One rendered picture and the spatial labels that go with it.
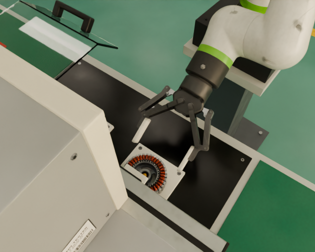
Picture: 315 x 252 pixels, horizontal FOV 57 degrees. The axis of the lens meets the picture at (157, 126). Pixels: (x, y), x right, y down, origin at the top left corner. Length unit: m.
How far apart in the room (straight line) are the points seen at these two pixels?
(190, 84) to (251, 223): 0.37
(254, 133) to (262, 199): 1.00
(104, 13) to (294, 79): 1.48
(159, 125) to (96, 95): 0.22
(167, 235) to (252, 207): 0.45
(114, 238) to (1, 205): 0.21
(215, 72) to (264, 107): 1.26
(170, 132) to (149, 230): 0.48
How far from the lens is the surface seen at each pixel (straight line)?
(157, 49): 2.13
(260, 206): 0.81
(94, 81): 0.96
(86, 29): 0.70
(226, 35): 0.70
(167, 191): 0.75
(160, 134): 0.83
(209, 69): 0.69
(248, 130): 1.79
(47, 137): 0.21
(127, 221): 0.39
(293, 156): 1.81
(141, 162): 0.74
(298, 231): 0.83
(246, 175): 0.83
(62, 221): 0.28
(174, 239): 0.38
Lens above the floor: 1.49
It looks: 59 degrees down
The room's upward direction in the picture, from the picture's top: straight up
